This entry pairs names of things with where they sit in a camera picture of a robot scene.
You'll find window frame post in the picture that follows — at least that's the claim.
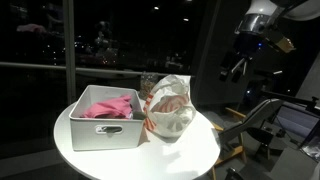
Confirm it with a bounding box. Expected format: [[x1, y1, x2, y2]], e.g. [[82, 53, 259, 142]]
[[62, 0, 78, 105]]

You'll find wooden stand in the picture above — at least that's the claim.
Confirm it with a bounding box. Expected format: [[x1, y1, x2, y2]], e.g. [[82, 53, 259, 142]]
[[209, 106, 248, 180]]

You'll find black metal bar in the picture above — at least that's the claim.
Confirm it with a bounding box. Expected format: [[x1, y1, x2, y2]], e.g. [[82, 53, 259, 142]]
[[260, 89, 320, 116]]

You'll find white orange plastic bag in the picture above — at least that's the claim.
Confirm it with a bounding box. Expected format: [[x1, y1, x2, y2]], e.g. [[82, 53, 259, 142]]
[[143, 73, 197, 139]]

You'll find pink cloth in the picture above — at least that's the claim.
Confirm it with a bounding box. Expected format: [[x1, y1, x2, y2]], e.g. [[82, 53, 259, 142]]
[[79, 94, 134, 120]]

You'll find horizontal window rail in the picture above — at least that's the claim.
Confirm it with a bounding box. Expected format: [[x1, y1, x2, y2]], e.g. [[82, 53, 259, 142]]
[[0, 61, 193, 78]]

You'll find grey chair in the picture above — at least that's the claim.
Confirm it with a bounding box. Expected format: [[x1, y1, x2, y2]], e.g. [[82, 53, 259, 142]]
[[217, 97, 285, 145]]

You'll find glass jar with nuts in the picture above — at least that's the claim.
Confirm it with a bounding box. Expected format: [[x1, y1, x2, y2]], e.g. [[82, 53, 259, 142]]
[[139, 70, 160, 101]]

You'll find white plastic basket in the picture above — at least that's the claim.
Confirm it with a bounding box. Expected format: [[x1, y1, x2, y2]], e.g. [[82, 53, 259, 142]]
[[68, 84, 146, 152]]

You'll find yellowish wrist camera box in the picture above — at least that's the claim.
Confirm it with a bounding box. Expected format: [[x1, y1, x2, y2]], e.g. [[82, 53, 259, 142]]
[[264, 29, 297, 54]]

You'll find dark grey object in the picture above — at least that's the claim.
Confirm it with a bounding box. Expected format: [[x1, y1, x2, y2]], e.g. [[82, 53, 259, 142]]
[[132, 110, 148, 121]]

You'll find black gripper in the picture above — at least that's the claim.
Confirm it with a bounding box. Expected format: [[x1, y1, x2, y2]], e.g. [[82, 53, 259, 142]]
[[218, 32, 265, 84]]

